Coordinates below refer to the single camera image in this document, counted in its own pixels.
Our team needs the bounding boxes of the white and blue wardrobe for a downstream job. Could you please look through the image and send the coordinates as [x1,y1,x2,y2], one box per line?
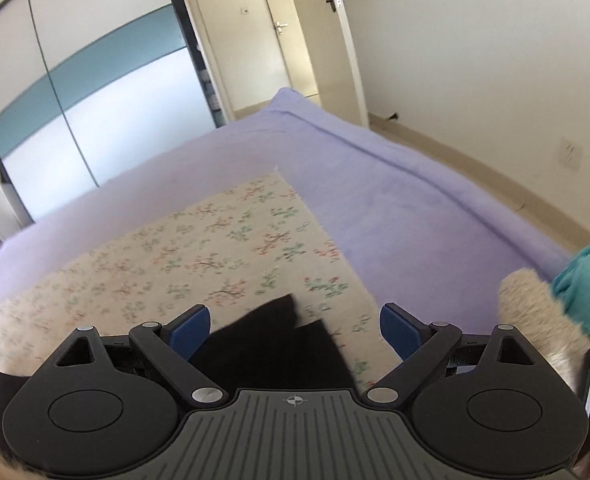
[0,0,226,241]

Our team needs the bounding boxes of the white hallway door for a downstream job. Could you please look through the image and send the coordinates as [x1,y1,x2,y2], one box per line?
[256,0,307,90]

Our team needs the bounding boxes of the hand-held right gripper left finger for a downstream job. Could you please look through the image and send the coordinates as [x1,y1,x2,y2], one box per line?
[55,304,226,407]

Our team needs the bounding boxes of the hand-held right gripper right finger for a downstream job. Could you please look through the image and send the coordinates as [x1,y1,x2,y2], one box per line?
[364,302,536,405]

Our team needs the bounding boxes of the cream open door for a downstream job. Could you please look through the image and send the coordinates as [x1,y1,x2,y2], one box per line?
[282,0,371,128]

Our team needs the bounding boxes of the white fluffy plush toy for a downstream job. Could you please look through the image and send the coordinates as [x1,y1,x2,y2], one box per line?
[498,267,590,391]

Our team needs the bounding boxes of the white wall outlet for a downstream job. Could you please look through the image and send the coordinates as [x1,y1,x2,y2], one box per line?
[558,137,583,171]

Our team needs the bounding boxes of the black pants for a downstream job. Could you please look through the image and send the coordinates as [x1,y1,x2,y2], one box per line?
[0,294,354,436]

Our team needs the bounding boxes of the floral blanket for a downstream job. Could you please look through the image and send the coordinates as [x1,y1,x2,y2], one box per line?
[0,172,401,391]

